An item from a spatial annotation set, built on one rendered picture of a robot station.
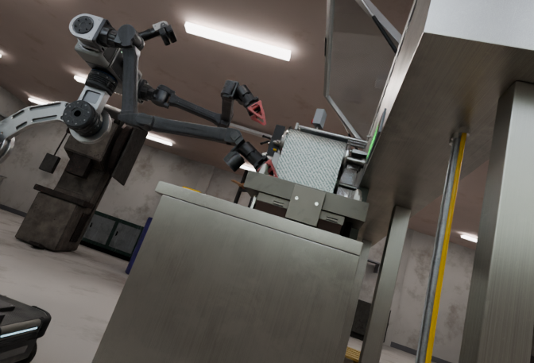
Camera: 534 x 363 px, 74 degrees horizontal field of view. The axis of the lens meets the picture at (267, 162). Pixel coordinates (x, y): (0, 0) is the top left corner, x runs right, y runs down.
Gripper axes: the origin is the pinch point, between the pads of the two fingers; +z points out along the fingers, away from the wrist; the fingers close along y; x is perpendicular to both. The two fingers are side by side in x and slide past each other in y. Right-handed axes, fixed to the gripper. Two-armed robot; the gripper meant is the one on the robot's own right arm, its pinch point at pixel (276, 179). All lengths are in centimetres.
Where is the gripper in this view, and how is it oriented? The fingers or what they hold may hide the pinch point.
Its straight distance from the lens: 136.4
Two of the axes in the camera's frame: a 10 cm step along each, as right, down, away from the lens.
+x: 7.4, -6.6, 1.3
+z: 6.6, 6.7, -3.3
